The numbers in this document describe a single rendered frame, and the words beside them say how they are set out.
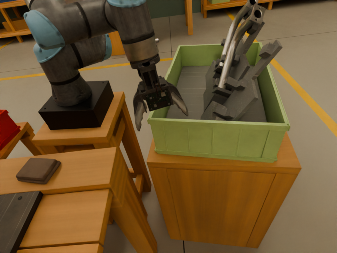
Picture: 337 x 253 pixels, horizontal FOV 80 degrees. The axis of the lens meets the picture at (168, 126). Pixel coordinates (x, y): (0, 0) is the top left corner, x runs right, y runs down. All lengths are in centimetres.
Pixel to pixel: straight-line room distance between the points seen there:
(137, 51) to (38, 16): 20
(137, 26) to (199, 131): 36
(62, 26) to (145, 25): 17
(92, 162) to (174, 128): 28
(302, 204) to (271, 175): 90
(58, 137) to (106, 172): 35
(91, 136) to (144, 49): 48
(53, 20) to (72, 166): 40
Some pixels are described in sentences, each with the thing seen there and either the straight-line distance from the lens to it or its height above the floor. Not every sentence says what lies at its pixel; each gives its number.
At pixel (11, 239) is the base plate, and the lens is 66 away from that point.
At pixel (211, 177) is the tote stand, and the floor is 71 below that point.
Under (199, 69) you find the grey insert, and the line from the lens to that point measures 114.
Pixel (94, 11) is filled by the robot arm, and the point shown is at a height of 128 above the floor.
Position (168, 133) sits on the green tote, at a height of 90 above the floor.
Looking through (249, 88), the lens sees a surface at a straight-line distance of 67.
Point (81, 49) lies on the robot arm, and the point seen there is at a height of 112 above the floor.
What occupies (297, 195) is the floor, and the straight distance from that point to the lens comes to 170.
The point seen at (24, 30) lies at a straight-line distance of 632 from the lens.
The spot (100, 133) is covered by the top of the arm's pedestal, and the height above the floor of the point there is 85.
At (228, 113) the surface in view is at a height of 96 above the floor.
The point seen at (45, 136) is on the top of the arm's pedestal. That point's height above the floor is 85.
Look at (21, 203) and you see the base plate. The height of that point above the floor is 90.
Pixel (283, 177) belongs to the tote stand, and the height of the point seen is 73.
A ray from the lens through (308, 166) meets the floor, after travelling 189.
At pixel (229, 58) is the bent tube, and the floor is 102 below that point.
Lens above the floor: 137
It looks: 42 degrees down
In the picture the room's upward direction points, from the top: 9 degrees counter-clockwise
